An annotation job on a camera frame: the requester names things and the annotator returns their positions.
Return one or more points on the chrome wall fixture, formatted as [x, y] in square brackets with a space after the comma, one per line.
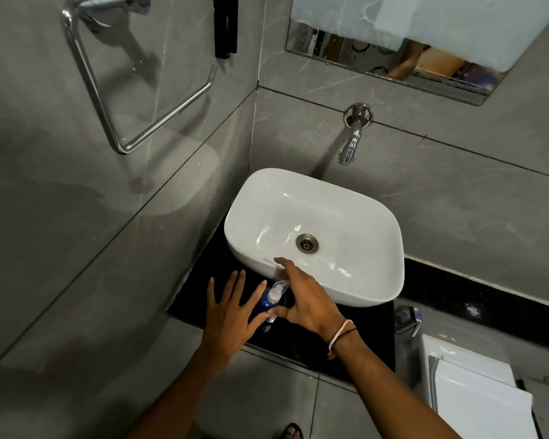
[114, 4]

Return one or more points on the person's left thumb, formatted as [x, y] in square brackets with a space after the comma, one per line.
[259, 322]

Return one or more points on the black sandal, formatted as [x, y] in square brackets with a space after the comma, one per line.
[293, 432]

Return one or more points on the person's left middle finger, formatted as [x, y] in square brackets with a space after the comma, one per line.
[239, 290]

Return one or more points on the person's left forearm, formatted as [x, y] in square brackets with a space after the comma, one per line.
[187, 397]

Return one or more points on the pink and black wrist thread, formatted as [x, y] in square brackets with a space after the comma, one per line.
[339, 336]

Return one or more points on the person's left little finger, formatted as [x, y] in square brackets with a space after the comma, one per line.
[212, 292]

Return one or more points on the wall mirror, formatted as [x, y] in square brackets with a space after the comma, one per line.
[439, 41]

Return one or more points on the black wall holder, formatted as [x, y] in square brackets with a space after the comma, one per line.
[225, 27]

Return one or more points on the person's right hand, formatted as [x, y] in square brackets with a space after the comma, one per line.
[311, 306]

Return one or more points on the white ceramic wash basin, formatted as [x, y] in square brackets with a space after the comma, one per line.
[343, 223]

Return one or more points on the blue pump soap bottle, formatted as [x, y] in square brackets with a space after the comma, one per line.
[266, 302]

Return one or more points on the person's left hand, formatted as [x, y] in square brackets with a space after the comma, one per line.
[224, 324]

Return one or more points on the white toilet cistern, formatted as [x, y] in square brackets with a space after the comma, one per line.
[476, 397]

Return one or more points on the steel basin drain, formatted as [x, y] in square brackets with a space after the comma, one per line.
[307, 243]

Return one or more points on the chrome wall tap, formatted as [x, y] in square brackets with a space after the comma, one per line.
[354, 132]

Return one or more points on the person's right forearm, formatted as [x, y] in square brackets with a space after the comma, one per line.
[384, 393]

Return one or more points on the person's right thumb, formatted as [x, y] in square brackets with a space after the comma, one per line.
[281, 315]

